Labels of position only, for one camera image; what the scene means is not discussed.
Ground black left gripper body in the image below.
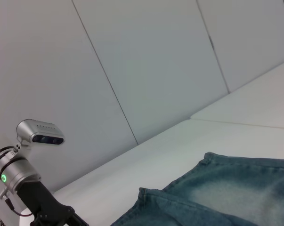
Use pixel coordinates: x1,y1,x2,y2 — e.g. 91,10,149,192
16,180,76,222

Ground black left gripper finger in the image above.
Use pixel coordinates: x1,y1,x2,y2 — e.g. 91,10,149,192
30,214,62,226
66,210,89,226

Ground blue denim shorts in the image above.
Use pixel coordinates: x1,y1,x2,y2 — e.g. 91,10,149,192
111,152,284,226

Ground grey wrist cable with plug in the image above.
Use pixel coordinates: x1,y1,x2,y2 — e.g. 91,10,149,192
0,188,34,217

